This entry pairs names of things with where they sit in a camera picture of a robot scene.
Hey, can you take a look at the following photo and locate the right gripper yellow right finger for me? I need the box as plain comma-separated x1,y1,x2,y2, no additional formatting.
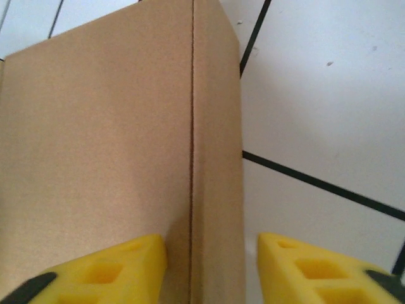
256,232,405,304

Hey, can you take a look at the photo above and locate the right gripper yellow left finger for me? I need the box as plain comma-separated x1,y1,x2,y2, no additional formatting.
0,233,168,304

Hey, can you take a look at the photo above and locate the brown cardboard box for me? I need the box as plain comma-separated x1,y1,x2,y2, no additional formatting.
0,0,247,304

